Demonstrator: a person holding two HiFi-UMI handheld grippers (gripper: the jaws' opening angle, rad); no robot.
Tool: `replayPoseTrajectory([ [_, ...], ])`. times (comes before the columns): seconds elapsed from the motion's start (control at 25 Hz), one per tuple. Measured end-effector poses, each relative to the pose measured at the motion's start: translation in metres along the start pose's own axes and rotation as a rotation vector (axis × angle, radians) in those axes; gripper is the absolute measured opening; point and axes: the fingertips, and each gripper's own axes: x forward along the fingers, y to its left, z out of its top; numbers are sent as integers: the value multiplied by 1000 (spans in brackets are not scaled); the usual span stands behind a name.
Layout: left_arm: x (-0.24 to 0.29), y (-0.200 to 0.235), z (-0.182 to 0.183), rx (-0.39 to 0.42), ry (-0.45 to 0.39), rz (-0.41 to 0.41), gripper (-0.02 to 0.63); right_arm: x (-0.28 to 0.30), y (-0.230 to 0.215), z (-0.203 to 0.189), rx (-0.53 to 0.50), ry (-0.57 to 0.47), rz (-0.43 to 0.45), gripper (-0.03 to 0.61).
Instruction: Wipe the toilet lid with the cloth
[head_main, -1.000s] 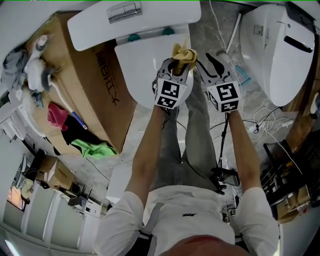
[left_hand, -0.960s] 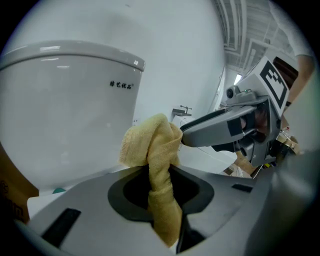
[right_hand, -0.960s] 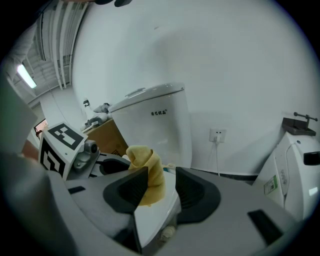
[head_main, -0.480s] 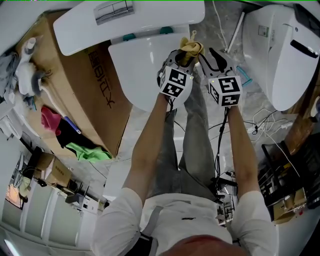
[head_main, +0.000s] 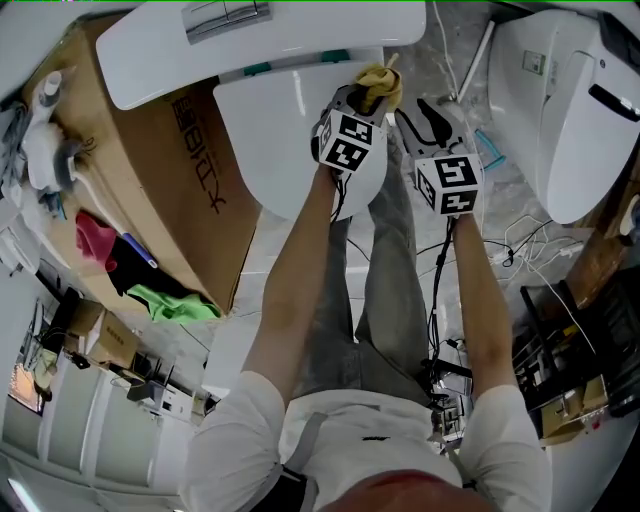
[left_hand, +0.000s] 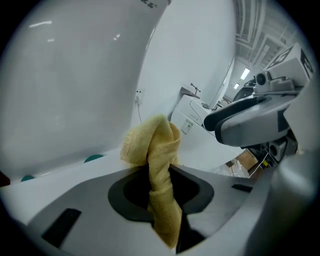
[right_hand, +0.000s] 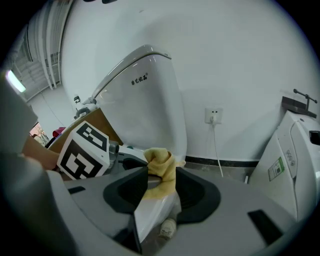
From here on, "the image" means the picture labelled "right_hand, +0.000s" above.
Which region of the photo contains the white smart toilet black panel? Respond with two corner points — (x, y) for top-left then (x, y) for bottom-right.
(248, 109), (320, 222)

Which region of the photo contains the yellow cleaning cloth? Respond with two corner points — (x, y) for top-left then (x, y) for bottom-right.
(143, 147), (187, 201)

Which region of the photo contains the white wall socket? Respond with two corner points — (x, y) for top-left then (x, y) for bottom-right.
(204, 107), (224, 125)

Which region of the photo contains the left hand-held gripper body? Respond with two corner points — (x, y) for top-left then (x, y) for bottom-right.
(56, 120), (149, 181)

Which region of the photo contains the white toilet with square tank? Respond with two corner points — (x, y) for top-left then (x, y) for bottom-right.
(91, 44), (189, 244)

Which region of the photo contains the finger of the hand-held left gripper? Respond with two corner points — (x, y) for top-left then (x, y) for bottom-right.
(121, 156), (150, 171)

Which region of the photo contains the person's white shirt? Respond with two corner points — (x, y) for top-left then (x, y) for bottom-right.
(0, 71), (73, 256)

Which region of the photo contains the person's left forearm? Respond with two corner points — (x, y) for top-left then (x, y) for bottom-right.
(21, 134), (61, 171)

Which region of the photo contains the fluorescent ceiling light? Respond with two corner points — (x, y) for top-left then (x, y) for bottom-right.
(5, 69), (27, 93)

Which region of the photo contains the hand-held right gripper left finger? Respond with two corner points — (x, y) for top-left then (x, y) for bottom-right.
(63, 165), (150, 254)

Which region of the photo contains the large cardboard box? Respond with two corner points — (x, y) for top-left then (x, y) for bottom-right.
(47, 107), (125, 151)

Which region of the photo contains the person's white shoe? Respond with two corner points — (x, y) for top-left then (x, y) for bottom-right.
(157, 217), (179, 240)

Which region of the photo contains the dark tray with black bar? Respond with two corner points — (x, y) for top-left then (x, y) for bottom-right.
(281, 88), (319, 119)

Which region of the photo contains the red cloth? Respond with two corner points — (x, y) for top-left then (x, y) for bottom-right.
(52, 126), (67, 139)

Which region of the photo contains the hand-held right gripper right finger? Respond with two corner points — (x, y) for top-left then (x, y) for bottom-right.
(172, 166), (299, 256)

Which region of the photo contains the white power cable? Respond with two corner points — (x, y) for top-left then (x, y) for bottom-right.
(209, 121), (225, 178)

